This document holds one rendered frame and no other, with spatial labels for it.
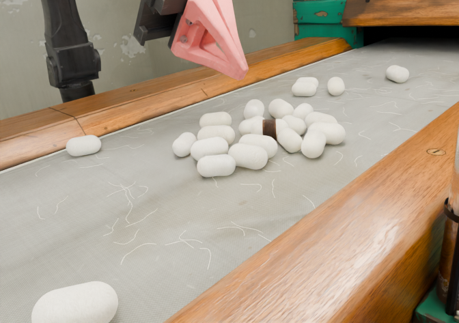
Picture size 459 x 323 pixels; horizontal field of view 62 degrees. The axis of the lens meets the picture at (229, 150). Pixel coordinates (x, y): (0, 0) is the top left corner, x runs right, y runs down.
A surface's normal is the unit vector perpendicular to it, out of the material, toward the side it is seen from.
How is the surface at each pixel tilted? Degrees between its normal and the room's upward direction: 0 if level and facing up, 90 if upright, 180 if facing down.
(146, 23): 131
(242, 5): 90
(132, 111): 45
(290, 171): 0
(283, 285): 0
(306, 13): 90
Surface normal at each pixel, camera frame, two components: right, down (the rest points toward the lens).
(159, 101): 0.41, -0.50
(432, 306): -0.11, -0.92
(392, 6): -0.70, -0.04
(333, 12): -0.72, 0.34
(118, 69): 0.72, 0.20
